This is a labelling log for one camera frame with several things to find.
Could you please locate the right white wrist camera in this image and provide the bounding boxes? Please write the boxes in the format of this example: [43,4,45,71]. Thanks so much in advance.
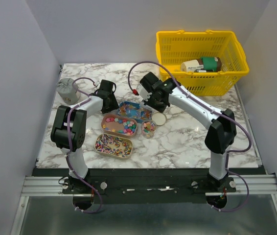
[133,83,153,106]

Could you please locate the grey drawstring pouch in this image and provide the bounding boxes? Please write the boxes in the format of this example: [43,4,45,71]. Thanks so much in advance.
[56,78,80,105]

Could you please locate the green brown bottle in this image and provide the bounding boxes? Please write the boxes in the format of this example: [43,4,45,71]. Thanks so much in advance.
[180,57,222,72]

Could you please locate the blue tray clear lollipops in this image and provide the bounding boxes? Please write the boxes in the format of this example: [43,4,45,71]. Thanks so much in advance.
[117,101,153,123]

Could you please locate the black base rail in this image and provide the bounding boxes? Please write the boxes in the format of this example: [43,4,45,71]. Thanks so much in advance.
[32,167,267,208]

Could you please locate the beige tray rainbow lollipops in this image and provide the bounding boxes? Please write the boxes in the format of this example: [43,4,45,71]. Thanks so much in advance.
[94,133,134,160]

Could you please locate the pink tray star candies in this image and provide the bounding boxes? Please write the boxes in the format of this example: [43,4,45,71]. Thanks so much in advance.
[101,114,138,138]

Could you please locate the clear glass jar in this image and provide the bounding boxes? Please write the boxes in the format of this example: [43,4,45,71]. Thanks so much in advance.
[141,120,157,139]

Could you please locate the yellow plastic basket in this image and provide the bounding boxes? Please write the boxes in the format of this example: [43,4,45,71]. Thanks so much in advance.
[156,30,250,96]

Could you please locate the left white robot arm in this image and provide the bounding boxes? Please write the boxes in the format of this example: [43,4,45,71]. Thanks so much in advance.
[50,79,118,193]

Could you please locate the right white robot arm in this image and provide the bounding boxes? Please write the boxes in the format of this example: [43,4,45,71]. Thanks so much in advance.
[137,72,237,192]

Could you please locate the aluminium frame rail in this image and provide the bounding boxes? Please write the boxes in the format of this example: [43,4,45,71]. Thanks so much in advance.
[21,174,277,197]

